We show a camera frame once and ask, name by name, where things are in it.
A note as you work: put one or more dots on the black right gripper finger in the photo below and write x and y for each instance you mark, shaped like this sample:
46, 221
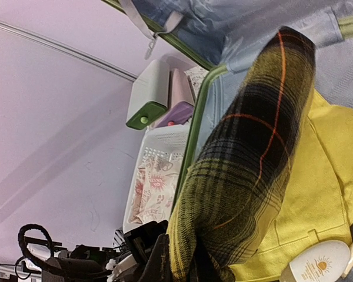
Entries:
158, 267

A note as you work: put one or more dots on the pink printed white garment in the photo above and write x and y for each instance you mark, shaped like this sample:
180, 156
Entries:
155, 183

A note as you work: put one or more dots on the yellow black plaid cloth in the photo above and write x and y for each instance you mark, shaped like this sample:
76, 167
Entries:
234, 190

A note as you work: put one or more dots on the white perforated plastic basket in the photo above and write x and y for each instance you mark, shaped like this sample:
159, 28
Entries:
167, 142

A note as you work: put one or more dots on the green hard-shell suitcase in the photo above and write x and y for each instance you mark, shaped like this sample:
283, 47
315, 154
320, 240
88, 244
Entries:
226, 37

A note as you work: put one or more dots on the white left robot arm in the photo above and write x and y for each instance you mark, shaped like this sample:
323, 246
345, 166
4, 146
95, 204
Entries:
85, 263

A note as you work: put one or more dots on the purple drawer box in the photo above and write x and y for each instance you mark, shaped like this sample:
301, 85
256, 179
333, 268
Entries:
180, 103

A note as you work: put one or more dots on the cream round bottle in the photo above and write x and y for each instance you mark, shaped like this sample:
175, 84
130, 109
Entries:
325, 261

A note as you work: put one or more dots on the white green drawer box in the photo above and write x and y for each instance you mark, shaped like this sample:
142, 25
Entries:
149, 95

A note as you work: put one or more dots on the yellow garment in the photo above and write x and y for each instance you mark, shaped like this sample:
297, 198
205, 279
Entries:
318, 202

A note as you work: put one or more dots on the floral white table mat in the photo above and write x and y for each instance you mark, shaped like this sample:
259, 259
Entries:
196, 75

